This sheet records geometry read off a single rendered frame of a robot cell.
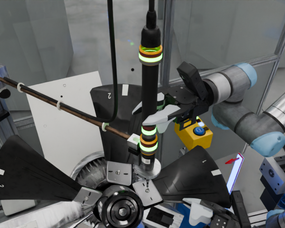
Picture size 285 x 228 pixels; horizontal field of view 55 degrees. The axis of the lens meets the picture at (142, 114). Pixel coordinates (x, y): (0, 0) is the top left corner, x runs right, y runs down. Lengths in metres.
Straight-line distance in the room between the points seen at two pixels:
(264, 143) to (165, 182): 0.32
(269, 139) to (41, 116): 0.71
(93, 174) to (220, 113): 0.44
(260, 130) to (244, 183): 1.72
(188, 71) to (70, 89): 0.53
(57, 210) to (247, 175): 1.86
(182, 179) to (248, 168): 1.71
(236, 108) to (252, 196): 1.66
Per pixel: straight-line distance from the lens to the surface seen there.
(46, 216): 0.93
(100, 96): 0.83
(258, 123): 0.76
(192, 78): 0.60
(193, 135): 1.18
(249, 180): 2.49
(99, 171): 0.91
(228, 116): 0.79
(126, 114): 0.79
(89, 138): 1.01
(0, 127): 1.28
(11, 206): 0.97
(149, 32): 0.49
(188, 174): 0.91
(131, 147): 0.71
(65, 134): 1.00
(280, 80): 3.77
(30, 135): 1.51
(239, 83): 0.75
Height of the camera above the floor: 1.91
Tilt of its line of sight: 42 degrees down
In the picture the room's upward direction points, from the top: straight up
